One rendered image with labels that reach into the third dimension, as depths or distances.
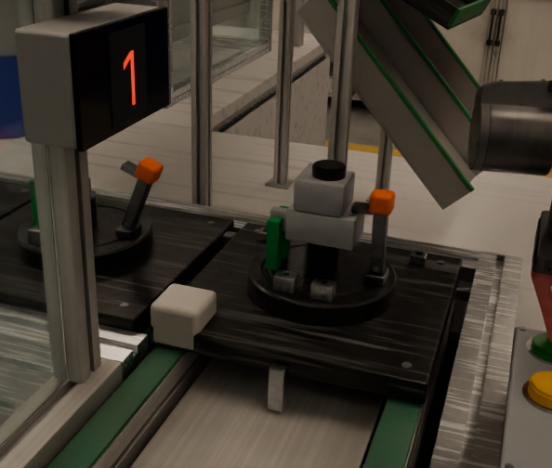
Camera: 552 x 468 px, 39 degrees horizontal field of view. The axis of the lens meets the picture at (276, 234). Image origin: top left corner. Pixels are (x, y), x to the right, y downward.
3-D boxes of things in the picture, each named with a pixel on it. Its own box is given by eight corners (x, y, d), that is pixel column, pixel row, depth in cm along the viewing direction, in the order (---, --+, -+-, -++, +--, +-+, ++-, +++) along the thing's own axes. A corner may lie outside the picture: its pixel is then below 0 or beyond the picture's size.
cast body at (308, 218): (363, 232, 74) (370, 162, 71) (352, 252, 70) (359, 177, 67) (278, 218, 76) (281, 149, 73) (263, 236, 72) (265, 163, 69)
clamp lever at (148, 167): (141, 226, 80) (165, 164, 77) (132, 233, 79) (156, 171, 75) (111, 209, 81) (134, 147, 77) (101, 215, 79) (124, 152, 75)
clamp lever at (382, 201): (389, 266, 73) (396, 189, 70) (386, 276, 71) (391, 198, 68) (352, 261, 74) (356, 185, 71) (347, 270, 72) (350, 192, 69)
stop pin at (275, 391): (286, 405, 67) (289, 365, 65) (282, 412, 66) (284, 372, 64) (270, 401, 67) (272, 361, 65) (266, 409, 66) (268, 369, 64)
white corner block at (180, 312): (217, 329, 72) (217, 290, 70) (197, 355, 68) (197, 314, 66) (171, 318, 73) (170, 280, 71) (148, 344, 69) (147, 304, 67)
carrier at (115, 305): (234, 236, 90) (235, 130, 85) (134, 341, 69) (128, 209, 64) (50, 203, 97) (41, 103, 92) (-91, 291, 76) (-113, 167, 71)
